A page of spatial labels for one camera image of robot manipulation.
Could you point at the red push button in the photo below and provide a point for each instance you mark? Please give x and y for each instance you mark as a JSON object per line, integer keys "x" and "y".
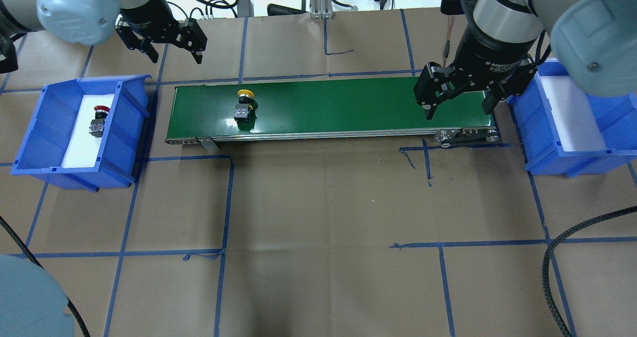
{"x": 97, "y": 125}

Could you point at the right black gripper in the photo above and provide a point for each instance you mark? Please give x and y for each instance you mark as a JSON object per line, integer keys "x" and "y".
{"x": 488, "y": 53}

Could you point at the white foam pad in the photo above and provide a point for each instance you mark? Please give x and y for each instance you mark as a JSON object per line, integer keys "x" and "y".
{"x": 572, "y": 114}
{"x": 85, "y": 141}

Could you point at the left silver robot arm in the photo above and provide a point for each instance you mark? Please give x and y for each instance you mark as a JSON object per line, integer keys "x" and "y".
{"x": 86, "y": 22}

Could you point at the green conveyor belt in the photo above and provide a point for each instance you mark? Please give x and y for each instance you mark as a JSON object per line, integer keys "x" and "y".
{"x": 203, "y": 114}

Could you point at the right blue plastic bin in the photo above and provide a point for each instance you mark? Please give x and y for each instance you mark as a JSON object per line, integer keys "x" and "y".
{"x": 615, "y": 117}

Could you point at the white foam pad left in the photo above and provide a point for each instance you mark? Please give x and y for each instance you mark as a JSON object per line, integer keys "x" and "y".
{"x": 85, "y": 141}

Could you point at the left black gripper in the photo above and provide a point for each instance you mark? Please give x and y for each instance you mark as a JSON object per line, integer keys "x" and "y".
{"x": 148, "y": 17}

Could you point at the white foam pad right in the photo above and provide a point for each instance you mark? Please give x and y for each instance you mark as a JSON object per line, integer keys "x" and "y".
{"x": 572, "y": 114}

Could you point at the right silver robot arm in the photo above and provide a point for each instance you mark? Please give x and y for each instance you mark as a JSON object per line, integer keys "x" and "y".
{"x": 506, "y": 40}

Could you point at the yellow push button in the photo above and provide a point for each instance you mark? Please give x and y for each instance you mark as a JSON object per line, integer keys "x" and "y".
{"x": 244, "y": 111}

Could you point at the left blue plastic bin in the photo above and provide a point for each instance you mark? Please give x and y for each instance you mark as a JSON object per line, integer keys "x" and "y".
{"x": 50, "y": 128}

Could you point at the blue plastic bin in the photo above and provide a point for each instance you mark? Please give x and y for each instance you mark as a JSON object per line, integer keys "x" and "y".
{"x": 615, "y": 117}
{"x": 50, "y": 128}

